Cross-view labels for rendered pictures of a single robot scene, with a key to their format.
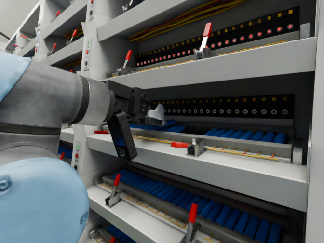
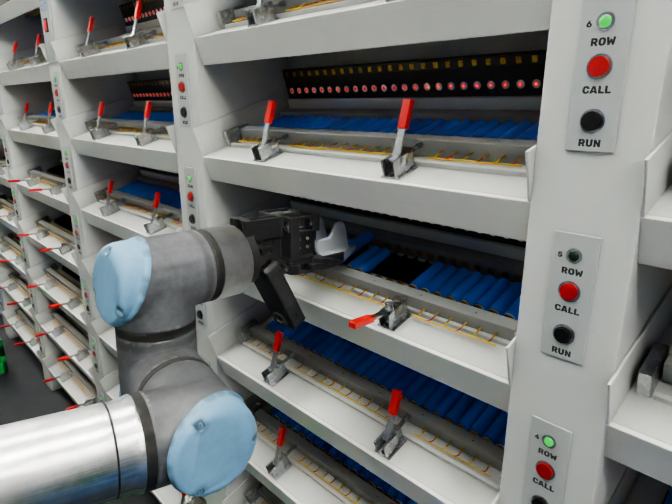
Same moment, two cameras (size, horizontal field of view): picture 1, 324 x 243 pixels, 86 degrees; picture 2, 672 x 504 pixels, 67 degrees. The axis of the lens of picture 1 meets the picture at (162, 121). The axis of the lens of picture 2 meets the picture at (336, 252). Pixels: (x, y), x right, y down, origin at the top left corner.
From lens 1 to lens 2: 0.35 m
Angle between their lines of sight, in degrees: 19
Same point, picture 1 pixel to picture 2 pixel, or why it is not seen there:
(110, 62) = (231, 101)
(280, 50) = (491, 205)
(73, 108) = (208, 291)
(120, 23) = (244, 46)
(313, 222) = (512, 426)
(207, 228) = (419, 421)
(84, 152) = not seen: hidden behind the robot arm
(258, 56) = (466, 203)
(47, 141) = (187, 341)
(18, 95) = (150, 301)
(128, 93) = (278, 228)
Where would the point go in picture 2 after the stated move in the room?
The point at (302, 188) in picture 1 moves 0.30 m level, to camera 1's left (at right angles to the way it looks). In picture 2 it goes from (505, 390) to (231, 375)
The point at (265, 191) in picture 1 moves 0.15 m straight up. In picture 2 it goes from (472, 387) to (483, 261)
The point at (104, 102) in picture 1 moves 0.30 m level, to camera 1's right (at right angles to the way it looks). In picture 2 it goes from (245, 268) to (499, 276)
